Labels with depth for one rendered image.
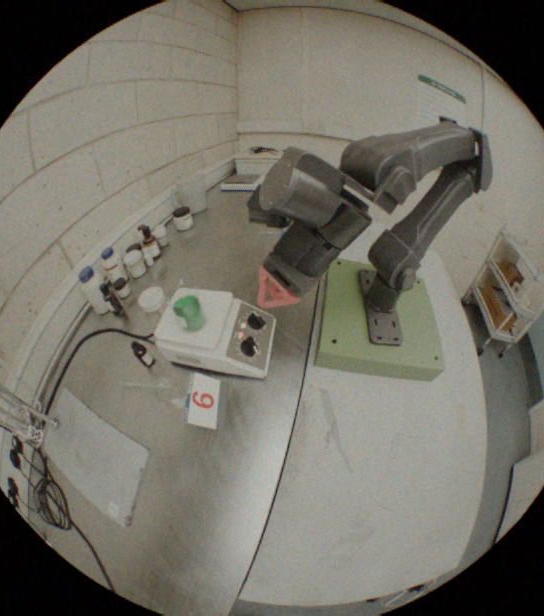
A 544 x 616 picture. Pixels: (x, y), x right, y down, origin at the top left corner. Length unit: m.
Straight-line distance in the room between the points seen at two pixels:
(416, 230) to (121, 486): 0.65
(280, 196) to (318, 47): 1.68
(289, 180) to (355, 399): 0.36
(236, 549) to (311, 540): 0.12
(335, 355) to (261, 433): 0.18
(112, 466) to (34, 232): 0.57
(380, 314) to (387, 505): 0.37
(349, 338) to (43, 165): 0.85
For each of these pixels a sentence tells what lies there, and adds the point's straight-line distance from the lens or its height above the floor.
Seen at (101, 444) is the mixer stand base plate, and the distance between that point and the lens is 0.49.
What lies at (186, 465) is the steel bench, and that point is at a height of 0.90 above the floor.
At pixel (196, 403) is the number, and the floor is 0.93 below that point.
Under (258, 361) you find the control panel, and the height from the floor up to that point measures 0.94.
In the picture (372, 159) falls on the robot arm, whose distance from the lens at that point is 0.24.
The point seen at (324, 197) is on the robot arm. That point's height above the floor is 1.20.
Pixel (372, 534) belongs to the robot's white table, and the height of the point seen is 0.90.
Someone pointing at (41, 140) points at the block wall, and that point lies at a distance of 0.73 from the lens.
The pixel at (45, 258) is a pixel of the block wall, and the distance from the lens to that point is 0.70.
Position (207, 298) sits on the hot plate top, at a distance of 0.41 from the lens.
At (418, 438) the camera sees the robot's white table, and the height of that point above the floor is 0.90.
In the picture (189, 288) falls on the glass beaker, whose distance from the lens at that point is 0.36.
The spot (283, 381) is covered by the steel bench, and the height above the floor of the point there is 0.90.
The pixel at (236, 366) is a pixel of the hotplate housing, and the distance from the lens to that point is 0.37.
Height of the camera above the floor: 1.28
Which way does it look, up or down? 49 degrees down
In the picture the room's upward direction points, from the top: straight up
